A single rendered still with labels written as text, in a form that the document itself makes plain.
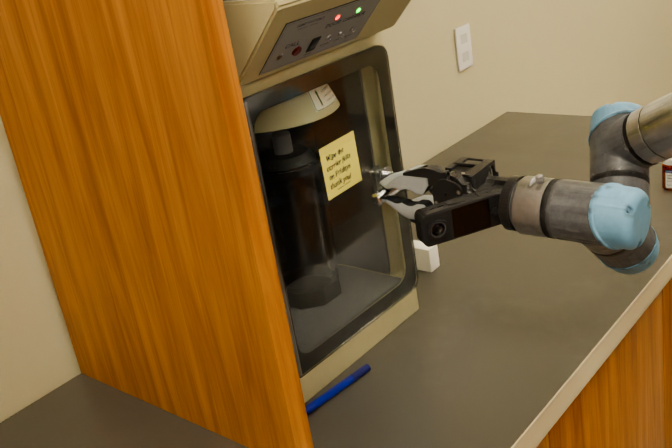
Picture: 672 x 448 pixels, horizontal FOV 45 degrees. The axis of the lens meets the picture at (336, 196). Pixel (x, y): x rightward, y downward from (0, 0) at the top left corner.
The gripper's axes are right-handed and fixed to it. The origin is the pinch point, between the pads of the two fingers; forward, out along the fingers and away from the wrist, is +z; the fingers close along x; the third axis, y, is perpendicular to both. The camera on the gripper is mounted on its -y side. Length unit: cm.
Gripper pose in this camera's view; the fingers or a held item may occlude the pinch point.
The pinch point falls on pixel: (386, 192)
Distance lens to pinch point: 116.3
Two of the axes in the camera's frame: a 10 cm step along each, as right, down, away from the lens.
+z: -7.6, -1.1, 6.4
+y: 6.2, -4.0, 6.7
